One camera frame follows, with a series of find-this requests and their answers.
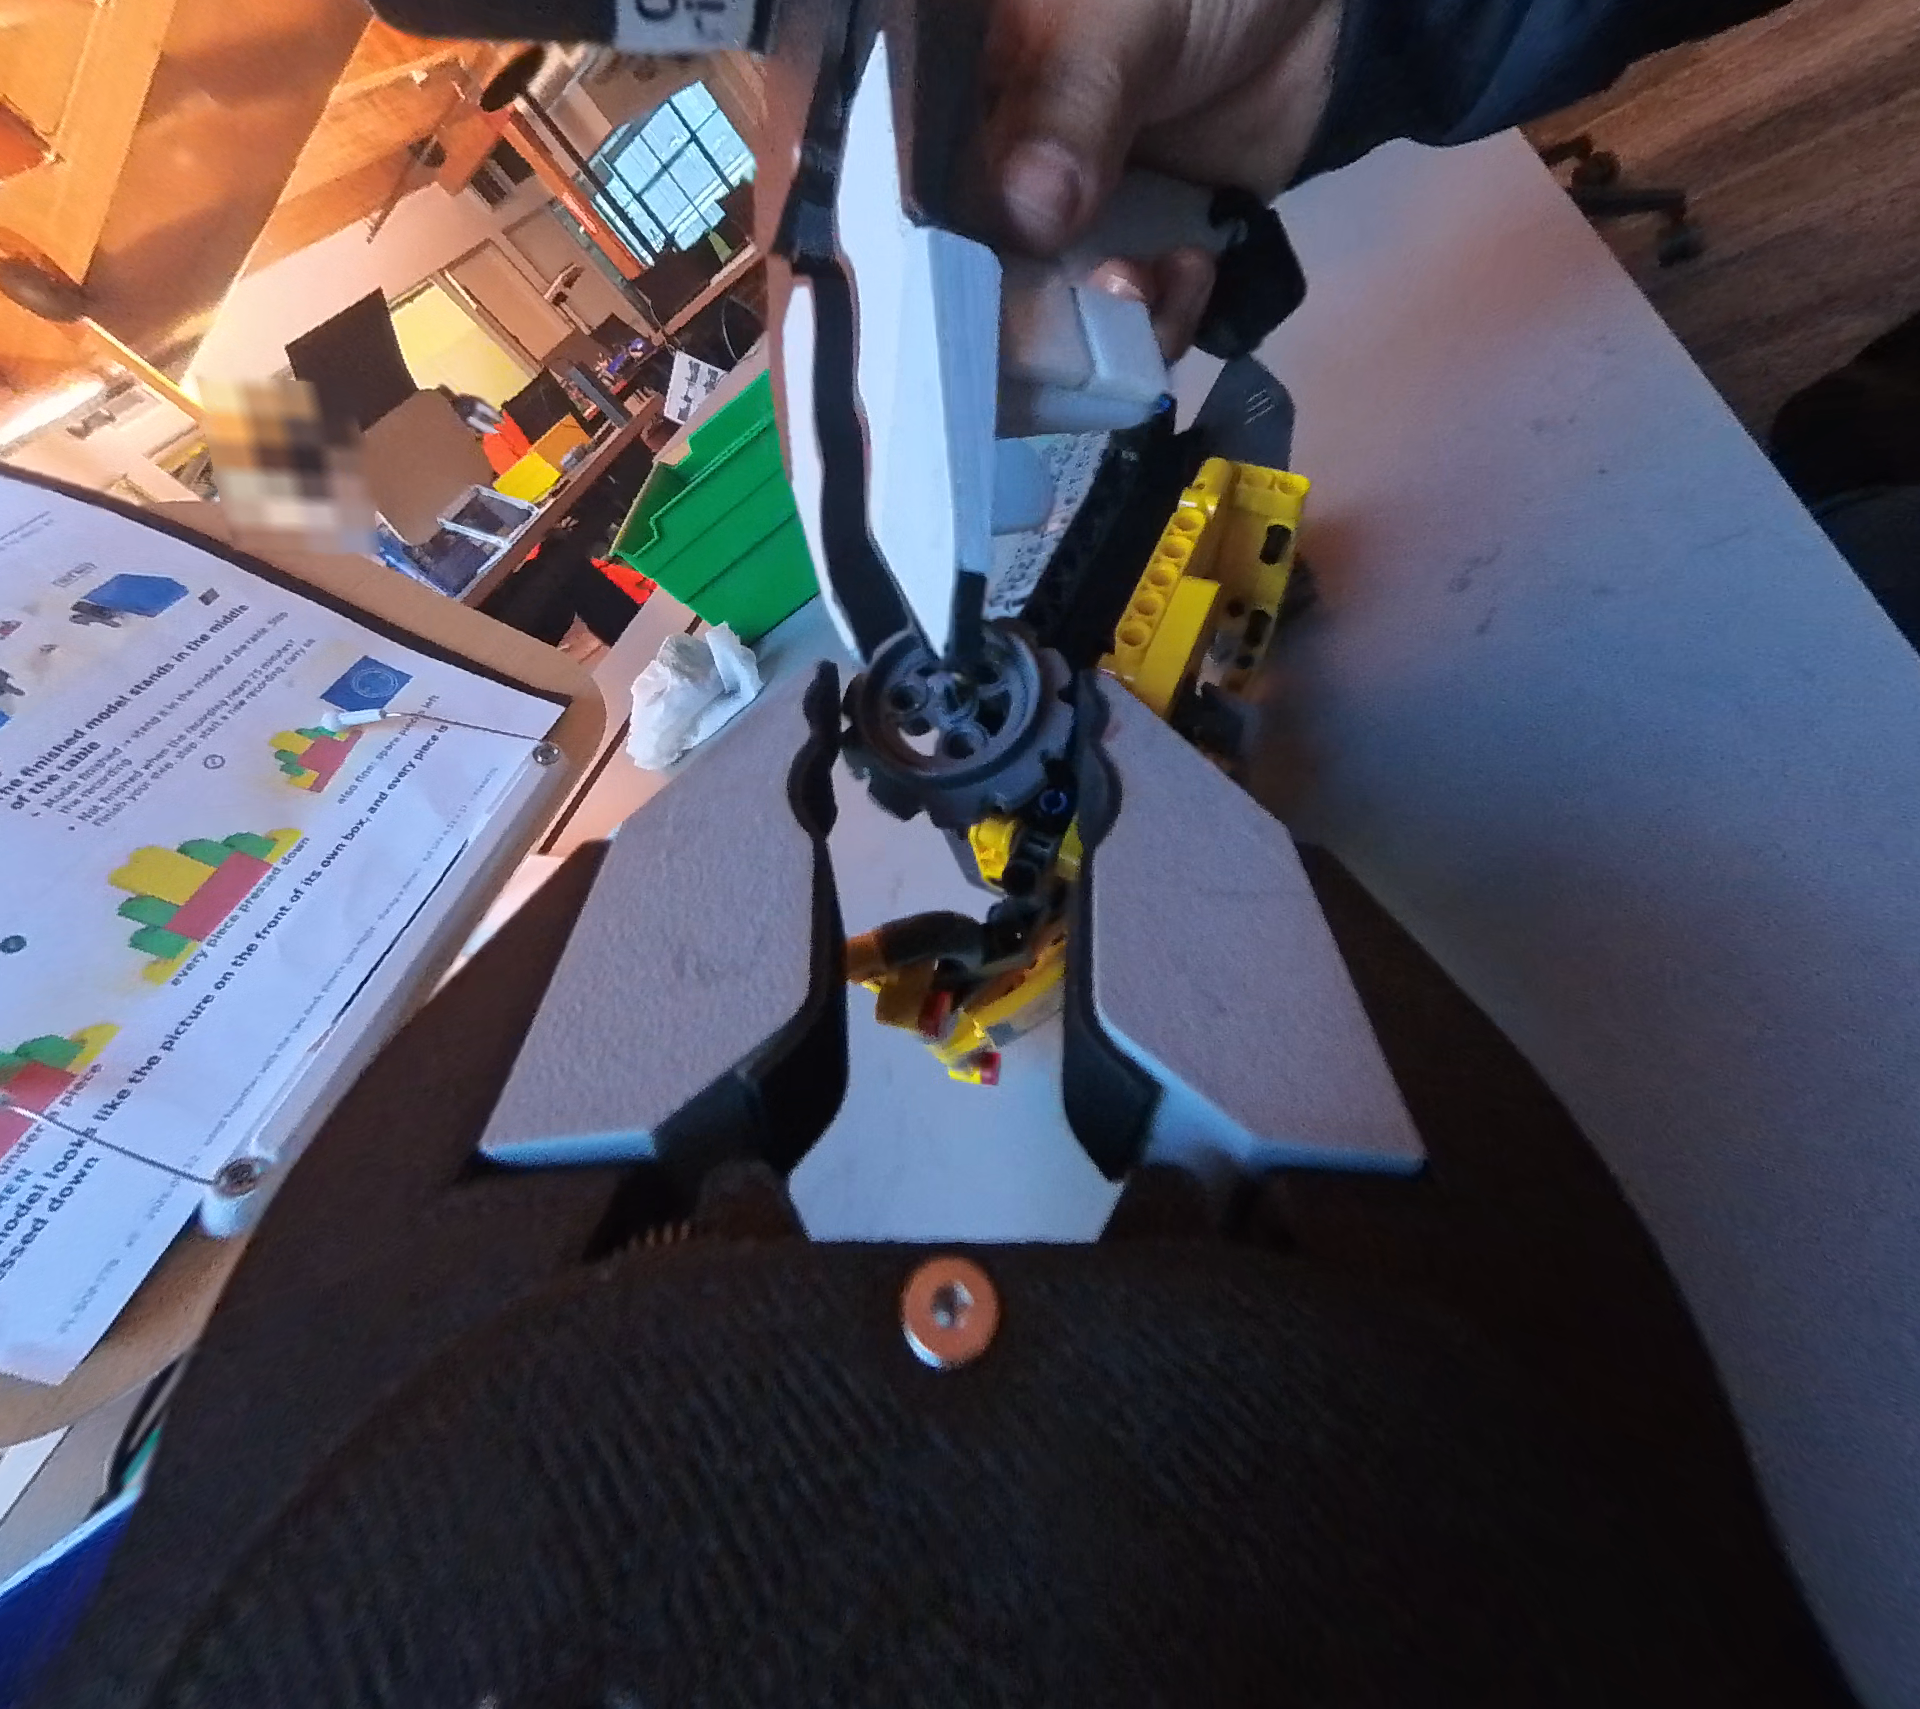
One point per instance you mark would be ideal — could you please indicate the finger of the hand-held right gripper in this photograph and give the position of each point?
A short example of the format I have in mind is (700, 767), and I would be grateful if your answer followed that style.
(940, 420)
(804, 435)

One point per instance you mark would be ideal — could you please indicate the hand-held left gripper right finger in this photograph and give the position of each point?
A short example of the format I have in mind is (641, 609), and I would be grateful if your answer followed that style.
(1230, 990)

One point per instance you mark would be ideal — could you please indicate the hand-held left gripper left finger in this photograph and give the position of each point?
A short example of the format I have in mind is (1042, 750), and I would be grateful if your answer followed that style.
(676, 990)

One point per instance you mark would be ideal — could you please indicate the black yellow toy brick vehicle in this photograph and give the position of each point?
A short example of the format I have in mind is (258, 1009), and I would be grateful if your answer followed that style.
(1217, 539)

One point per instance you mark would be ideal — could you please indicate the grey toy wheel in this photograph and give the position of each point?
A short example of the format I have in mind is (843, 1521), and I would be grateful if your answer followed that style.
(959, 750)

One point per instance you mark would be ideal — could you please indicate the grey desk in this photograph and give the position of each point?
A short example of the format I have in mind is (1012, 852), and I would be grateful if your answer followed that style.
(1499, 690)

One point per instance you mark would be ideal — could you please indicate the person's right hand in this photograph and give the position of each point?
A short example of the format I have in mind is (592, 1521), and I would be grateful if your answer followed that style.
(1186, 14)

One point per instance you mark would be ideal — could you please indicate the green plastic bin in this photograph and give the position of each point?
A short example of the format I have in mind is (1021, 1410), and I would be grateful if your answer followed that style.
(720, 526)

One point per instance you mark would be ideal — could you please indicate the background shelf with coloured bins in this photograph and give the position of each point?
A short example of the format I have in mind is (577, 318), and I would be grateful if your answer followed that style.
(526, 466)

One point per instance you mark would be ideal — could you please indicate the crumpled white plastic bag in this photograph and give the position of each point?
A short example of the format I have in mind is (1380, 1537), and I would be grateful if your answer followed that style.
(684, 697)

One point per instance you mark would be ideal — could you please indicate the large paned window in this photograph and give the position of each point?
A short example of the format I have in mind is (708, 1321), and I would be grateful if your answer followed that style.
(676, 164)

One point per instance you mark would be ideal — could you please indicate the sign board with wooden edge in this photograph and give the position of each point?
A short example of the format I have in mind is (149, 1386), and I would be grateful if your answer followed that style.
(225, 841)

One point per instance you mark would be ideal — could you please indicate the black office chair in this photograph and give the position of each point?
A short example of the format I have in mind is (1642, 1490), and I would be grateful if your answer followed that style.
(1613, 172)

